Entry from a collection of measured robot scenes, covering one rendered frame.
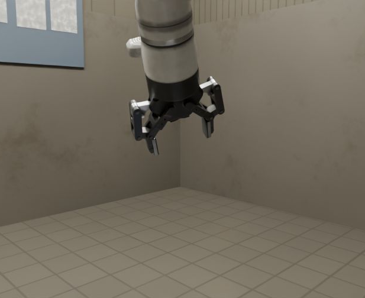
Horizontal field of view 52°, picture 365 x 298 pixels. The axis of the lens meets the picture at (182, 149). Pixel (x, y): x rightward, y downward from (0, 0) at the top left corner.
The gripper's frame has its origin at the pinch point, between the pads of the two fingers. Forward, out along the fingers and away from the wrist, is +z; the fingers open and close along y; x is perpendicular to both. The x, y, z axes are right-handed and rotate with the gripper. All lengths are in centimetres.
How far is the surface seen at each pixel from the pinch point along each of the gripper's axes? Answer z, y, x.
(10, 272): 132, -79, 81
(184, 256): 152, 11, 64
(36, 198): 171, -73, 165
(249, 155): 192, 102, 153
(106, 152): 178, -13, 198
